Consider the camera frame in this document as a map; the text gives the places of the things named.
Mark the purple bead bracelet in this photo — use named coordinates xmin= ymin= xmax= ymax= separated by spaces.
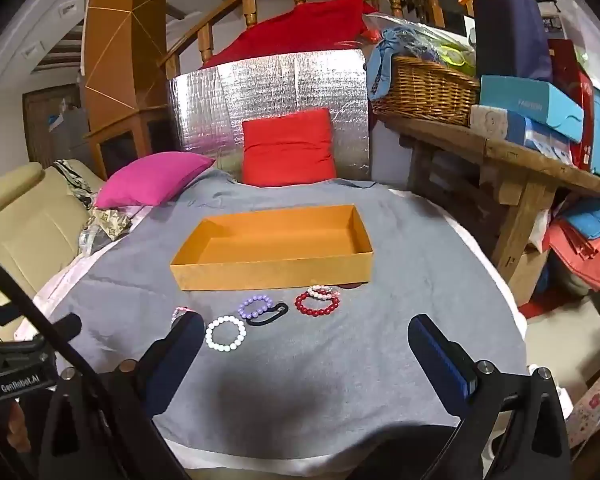
xmin=237 ymin=294 xmax=275 ymax=320

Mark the wicker basket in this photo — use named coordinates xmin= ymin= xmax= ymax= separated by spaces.
xmin=370 ymin=56 xmax=481 ymax=127

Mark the magenta pillow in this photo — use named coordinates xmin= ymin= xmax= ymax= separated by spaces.
xmin=94 ymin=152 xmax=215 ymax=209

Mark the wooden cabinet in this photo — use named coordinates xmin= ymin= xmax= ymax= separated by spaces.
xmin=82 ymin=0 xmax=178 ymax=181

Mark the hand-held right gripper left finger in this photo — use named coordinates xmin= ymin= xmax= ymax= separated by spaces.
xmin=32 ymin=311 xmax=207 ymax=480

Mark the navy blue bag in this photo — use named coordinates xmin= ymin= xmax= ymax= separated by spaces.
xmin=472 ymin=0 xmax=553 ymax=83

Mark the clear plastic bin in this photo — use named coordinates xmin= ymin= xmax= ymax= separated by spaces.
xmin=537 ymin=0 xmax=600 ymax=91

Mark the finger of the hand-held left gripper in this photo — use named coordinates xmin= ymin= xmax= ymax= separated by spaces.
xmin=0 ymin=245 xmax=101 ymax=381

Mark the silver foil panel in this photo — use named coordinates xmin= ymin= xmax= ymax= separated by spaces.
xmin=167 ymin=49 xmax=372 ymax=183

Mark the black hair tie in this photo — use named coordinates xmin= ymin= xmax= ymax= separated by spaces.
xmin=245 ymin=301 xmax=290 ymax=327

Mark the red bead bracelet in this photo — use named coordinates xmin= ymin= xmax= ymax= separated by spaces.
xmin=294 ymin=291 xmax=342 ymax=318

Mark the red box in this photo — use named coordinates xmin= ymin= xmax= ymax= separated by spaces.
xmin=547 ymin=37 xmax=597 ymax=173

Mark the floral printed box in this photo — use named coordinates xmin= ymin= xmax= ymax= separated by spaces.
xmin=562 ymin=372 xmax=600 ymax=448

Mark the black and white patterned cloth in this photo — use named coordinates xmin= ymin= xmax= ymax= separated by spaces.
xmin=55 ymin=159 xmax=103 ymax=209

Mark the blue and white box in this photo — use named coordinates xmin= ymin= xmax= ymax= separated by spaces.
xmin=469 ymin=105 xmax=576 ymax=166

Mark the beige sofa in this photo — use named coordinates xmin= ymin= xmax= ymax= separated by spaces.
xmin=0 ymin=162 xmax=111 ymax=331

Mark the pile of coral cloths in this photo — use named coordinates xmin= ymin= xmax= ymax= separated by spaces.
xmin=547 ymin=199 xmax=600 ymax=293

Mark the gold patterned pouch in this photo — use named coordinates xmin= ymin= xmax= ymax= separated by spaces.
xmin=91 ymin=207 xmax=132 ymax=241

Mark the large red cushion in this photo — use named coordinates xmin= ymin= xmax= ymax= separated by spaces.
xmin=200 ymin=0 xmax=381 ymax=71

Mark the wooden bench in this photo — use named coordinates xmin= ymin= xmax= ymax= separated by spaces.
xmin=375 ymin=112 xmax=600 ymax=286

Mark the orange cardboard box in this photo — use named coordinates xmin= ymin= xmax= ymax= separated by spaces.
xmin=170 ymin=204 xmax=374 ymax=292

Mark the wooden stair railing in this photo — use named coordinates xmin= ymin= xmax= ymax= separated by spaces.
xmin=160 ymin=0 xmax=546 ymax=76

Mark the light blue box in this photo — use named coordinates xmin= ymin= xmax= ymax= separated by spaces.
xmin=479 ymin=75 xmax=585 ymax=143

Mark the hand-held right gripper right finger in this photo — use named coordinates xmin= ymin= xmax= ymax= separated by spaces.
xmin=407 ymin=314 xmax=576 ymax=480

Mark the blue cloth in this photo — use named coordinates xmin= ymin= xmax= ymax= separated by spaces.
xmin=367 ymin=27 xmax=431 ymax=101

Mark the grey blanket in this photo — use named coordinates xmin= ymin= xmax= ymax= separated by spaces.
xmin=50 ymin=167 xmax=528 ymax=463

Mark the small red pillow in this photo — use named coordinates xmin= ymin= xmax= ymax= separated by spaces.
xmin=241 ymin=108 xmax=337 ymax=187

